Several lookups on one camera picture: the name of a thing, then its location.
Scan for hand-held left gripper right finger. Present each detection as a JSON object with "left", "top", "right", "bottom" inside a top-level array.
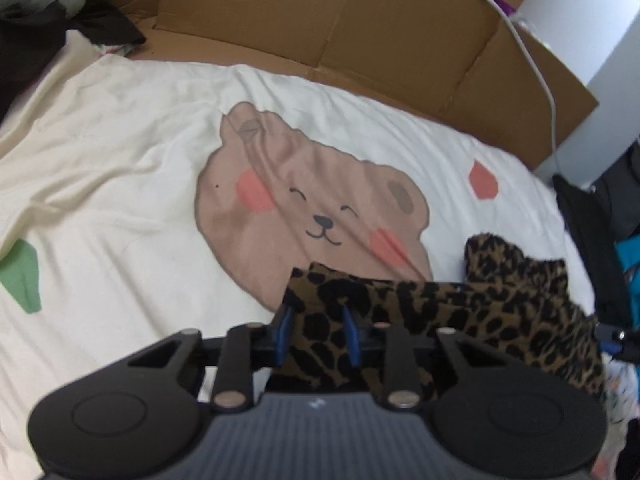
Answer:
[{"left": 342, "top": 306, "right": 505, "bottom": 411}]

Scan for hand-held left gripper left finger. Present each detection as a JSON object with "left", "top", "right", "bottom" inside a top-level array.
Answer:
[{"left": 129, "top": 308, "right": 296, "bottom": 411}]

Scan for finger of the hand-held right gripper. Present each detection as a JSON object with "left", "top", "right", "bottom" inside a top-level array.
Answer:
[{"left": 594, "top": 323, "right": 632, "bottom": 358}]

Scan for leopard print shorts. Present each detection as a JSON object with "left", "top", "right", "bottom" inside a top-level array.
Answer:
[{"left": 280, "top": 232, "right": 606, "bottom": 401}]

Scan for white floral print cloth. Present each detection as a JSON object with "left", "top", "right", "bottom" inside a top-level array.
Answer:
[{"left": 595, "top": 355, "right": 640, "bottom": 480}]

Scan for blue patterned cloth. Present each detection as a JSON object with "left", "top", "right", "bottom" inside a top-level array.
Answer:
[{"left": 615, "top": 240, "right": 640, "bottom": 331}]

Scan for black folded garment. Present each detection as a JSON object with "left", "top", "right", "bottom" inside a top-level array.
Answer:
[{"left": 552, "top": 175, "right": 631, "bottom": 331}]

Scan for bear print blanket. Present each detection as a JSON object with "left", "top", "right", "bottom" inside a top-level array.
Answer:
[{"left": 0, "top": 30, "right": 601, "bottom": 480}]

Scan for brown cardboard sheet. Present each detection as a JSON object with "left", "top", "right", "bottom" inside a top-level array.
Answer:
[{"left": 70, "top": 0, "right": 599, "bottom": 171}]

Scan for pink purple packet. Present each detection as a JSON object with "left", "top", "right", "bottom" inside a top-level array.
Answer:
[{"left": 482, "top": 0, "right": 518, "bottom": 18}]

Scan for black crumpled cloth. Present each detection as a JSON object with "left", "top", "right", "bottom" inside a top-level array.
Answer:
[{"left": 0, "top": 0, "right": 146, "bottom": 121}]

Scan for white cable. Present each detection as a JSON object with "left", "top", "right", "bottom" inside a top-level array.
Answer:
[{"left": 462, "top": 0, "right": 563, "bottom": 176}]

